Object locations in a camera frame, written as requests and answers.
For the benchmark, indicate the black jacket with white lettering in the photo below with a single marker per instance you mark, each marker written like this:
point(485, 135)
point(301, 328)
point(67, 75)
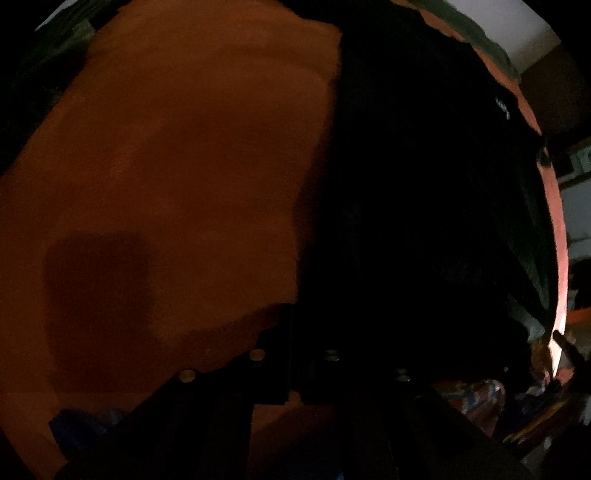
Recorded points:
point(427, 247)

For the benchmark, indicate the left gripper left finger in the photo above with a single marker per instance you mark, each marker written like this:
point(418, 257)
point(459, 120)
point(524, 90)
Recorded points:
point(196, 425)

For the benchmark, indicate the orange fleece blanket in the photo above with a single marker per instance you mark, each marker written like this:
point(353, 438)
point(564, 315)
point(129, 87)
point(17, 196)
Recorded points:
point(149, 225)

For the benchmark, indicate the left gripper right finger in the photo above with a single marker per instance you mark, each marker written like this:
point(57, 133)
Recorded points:
point(382, 418)

